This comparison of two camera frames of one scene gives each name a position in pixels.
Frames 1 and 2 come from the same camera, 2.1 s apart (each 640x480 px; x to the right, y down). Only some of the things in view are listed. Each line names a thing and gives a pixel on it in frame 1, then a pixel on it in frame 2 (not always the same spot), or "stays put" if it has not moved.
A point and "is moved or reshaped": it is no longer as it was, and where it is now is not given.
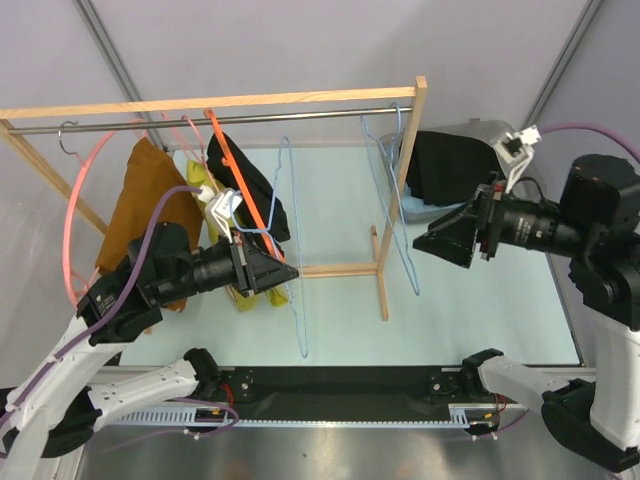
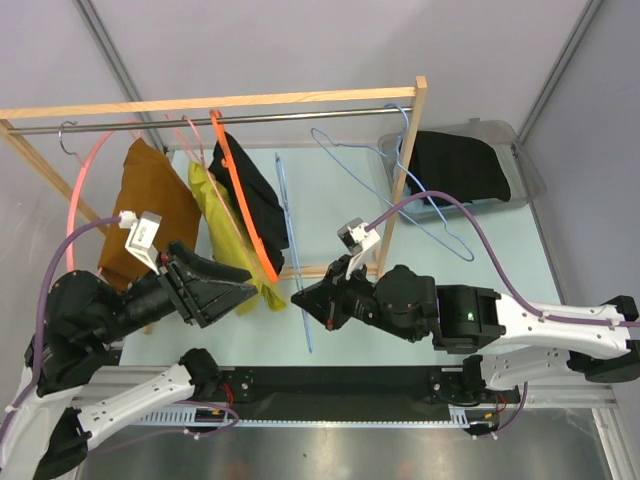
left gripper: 267,269 -> 202,299
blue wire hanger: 273,209 is moved or reshaped
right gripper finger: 473,206 -> 337,268
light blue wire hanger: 384,154 is moved or reshaped
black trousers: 443,169 stays put
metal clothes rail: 181,122 stays put
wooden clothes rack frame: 31,148 stays put
